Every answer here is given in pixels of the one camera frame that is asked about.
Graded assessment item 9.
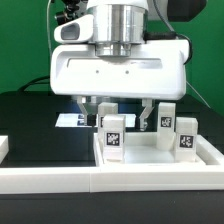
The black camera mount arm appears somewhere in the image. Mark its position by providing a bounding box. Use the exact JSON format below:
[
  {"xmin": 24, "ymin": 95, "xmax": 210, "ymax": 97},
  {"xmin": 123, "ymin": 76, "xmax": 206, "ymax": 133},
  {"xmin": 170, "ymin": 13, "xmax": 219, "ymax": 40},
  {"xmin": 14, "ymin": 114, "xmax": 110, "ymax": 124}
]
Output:
[{"xmin": 55, "ymin": 0, "xmax": 88, "ymax": 25}]

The white U-shaped fence wall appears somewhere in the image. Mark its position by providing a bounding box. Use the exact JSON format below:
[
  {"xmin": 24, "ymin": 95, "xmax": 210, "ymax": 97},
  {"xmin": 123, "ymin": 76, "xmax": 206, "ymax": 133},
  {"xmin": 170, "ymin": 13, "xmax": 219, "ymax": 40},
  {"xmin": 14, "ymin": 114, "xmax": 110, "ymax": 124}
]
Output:
[{"xmin": 0, "ymin": 136, "xmax": 224, "ymax": 194}]

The grey cable on backdrop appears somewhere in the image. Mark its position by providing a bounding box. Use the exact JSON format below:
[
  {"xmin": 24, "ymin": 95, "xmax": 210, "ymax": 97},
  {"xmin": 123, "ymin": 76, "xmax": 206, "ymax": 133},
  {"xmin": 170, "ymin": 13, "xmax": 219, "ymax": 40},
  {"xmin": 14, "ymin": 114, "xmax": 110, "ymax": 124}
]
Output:
[{"xmin": 46, "ymin": 0, "xmax": 56, "ymax": 92}]

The black cable on table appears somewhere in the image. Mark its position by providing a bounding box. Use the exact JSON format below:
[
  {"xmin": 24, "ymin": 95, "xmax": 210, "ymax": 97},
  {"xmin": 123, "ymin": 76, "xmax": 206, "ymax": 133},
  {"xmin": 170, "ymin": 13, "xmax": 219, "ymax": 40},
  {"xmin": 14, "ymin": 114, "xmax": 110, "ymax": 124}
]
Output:
[{"xmin": 17, "ymin": 75, "xmax": 52, "ymax": 92}]

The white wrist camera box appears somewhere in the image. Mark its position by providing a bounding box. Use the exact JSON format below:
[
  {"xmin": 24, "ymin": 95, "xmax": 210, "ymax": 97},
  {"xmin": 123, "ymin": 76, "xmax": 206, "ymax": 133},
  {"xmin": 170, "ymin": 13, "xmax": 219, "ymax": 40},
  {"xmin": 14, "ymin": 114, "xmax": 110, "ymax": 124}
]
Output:
[{"xmin": 54, "ymin": 14, "xmax": 94, "ymax": 44}]

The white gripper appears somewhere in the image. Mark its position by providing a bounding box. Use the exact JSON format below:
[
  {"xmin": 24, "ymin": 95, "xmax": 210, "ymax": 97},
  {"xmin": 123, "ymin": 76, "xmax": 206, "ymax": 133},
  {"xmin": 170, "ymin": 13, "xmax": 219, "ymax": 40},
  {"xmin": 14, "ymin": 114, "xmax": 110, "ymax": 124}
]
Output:
[{"xmin": 50, "ymin": 40, "xmax": 187, "ymax": 131}]

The white sheet with fiducial markers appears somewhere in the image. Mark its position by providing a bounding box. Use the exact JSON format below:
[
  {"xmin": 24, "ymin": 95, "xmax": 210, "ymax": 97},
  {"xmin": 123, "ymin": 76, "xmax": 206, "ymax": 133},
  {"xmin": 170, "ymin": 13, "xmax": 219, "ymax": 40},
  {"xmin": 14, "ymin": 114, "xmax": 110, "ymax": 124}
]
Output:
[{"xmin": 55, "ymin": 113, "xmax": 136, "ymax": 128}]

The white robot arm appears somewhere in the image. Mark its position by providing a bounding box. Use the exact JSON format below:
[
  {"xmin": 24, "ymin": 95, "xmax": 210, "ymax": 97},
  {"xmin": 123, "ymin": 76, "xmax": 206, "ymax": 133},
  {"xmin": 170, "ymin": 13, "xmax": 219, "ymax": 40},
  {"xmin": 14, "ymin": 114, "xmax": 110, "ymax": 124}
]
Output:
[{"xmin": 50, "ymin": 0, "xmax": 207, "ymax": 129}]

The white square tabletop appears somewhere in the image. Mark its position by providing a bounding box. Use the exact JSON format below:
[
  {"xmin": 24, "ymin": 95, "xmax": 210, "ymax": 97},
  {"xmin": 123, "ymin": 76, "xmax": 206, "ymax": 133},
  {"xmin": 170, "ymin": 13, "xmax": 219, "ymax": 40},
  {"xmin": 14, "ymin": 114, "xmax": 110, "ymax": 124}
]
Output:
[{"xmin": 93, "ymin": 132, "xmax": 205, "ymax": 166}]

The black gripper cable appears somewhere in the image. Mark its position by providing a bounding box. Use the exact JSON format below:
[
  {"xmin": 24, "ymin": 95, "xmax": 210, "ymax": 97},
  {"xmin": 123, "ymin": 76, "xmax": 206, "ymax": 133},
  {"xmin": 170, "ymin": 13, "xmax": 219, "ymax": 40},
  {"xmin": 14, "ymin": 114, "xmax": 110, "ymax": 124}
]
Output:
[{"xmin": 143, "ymin": 0, "xmax": 194, "ymax": 64}]

